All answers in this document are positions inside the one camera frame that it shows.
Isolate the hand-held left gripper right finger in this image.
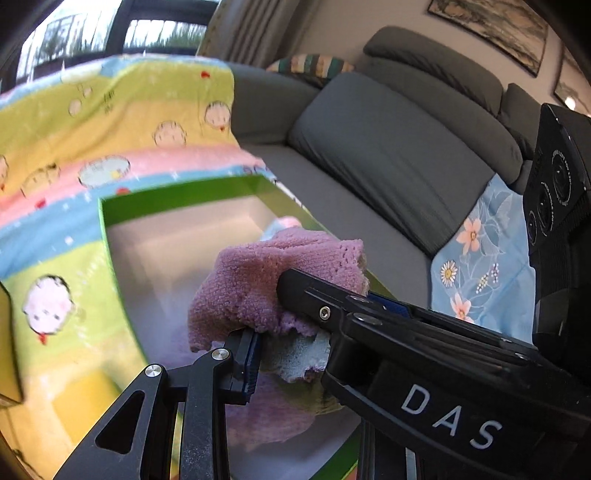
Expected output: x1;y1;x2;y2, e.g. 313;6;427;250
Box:
358;418;408;480

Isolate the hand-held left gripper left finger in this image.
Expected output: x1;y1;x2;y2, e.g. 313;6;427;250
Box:
55;329;264;480

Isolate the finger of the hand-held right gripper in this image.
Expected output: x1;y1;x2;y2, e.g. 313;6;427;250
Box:
276;268;416;343
367;291;413;318

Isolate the purple knit cloth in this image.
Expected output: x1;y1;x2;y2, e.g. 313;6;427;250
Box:
166;323;324;454
188;228;369;385

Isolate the green cardboard box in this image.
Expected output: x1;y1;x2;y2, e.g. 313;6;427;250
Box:
98;176;370;480

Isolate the blue floral cloth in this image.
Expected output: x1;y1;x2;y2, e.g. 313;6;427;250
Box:
429;174;539;343

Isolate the grey sofa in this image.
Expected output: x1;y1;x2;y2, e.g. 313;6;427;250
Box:
228;25;591;311

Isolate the striped pillow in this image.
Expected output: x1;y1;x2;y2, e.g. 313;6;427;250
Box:
267;52;355;89

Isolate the black and yellow box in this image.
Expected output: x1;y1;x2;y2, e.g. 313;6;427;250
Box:
0;281;25;408

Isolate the colourful cartoon printed blanket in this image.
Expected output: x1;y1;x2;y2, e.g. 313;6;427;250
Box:
0;54;361;480

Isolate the grey curtain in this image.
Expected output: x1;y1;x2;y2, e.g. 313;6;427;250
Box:
198;0;324;71

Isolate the black framed window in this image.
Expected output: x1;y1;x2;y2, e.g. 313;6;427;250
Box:
14;0;222;75

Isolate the small framed wall painting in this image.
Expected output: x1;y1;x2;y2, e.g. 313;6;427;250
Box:
553;50;591;116

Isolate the large framed wall painting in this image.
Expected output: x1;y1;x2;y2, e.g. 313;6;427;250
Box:
427;0;549;77

